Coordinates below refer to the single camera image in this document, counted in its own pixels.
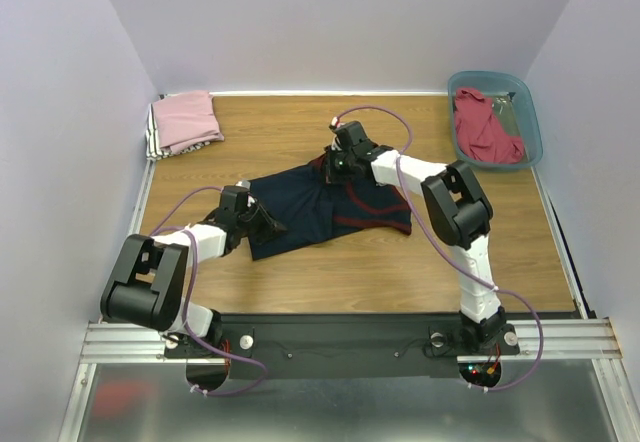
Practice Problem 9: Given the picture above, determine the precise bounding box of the navy jersey tank top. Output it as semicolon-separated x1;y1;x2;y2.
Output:
249;156;412;261

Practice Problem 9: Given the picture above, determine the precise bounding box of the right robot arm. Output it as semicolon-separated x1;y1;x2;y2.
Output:
324;120;507;353

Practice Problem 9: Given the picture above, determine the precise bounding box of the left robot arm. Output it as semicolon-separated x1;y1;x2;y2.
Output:
100;185;287;356

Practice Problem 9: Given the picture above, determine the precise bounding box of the pink folded tank top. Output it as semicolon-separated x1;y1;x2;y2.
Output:
150;90;224;152

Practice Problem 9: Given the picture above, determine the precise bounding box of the striped folded tank top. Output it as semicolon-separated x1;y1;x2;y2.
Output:
145;109;211;161

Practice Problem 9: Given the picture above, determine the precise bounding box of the red tank top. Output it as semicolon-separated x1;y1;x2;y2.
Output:
454;87;525;164

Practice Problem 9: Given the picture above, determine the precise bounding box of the teal plastic bin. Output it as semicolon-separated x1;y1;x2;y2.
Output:
448;71;543;171

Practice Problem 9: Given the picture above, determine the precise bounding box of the green garment in bin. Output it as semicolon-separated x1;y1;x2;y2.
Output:
492;93;520;136

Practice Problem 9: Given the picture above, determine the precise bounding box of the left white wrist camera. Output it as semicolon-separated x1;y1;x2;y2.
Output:
236;180;251;190

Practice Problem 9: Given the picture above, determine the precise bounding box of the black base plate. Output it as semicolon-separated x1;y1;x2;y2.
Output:
164;313;521;381

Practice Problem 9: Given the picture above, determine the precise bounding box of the aluminium frame rail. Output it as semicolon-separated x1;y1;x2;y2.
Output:
80;319;621;364

